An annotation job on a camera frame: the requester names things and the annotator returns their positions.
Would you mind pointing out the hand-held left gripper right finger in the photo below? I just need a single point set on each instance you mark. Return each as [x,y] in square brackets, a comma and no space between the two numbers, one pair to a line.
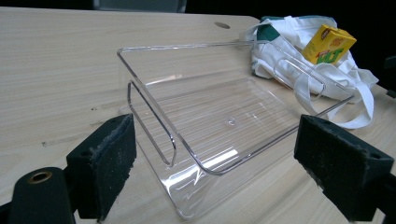
[339,165]

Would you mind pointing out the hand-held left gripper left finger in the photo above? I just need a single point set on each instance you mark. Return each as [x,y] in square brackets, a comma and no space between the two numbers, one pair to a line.
[106,168]

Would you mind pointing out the yellow drink carton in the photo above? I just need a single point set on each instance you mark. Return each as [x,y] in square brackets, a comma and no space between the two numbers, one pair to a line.
[328,45]

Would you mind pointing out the white cloth tote bag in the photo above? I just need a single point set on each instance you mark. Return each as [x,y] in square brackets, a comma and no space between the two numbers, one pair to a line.
[295,68]

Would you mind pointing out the grey chair back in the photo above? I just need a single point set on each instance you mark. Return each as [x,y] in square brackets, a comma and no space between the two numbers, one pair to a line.
[140,5]

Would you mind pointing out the clear plastic storage bin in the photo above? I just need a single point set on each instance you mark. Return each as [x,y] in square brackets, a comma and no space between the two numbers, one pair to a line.
[218,118]

